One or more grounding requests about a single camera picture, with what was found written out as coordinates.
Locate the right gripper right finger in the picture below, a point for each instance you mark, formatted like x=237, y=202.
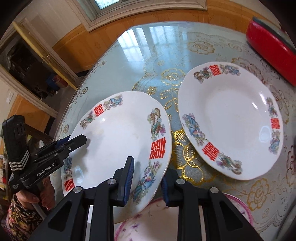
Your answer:
x=204, y=212

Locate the dark doorway cabinet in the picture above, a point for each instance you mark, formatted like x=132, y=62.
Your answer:
x=32, y=65

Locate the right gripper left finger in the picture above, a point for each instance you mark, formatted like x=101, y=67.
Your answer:
x=88, y=212

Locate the person left hand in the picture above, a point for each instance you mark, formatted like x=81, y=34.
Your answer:
x=47, y=197

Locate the floral glass table cover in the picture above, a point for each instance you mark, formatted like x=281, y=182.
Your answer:
x=155, y=59

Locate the window with metal frame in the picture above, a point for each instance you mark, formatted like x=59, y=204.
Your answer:
x=93, y=17

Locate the white plate red characters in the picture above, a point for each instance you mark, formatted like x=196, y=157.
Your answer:
x=232, y=119
x=126, y=124

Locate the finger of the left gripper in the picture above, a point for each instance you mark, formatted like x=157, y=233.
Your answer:
x=68, y=147
x=61, y=142

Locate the pink floral rimmed plate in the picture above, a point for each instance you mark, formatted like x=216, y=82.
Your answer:
x=155, y=222

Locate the red electric cooking pot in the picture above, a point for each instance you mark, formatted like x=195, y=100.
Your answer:
x=274, y=46

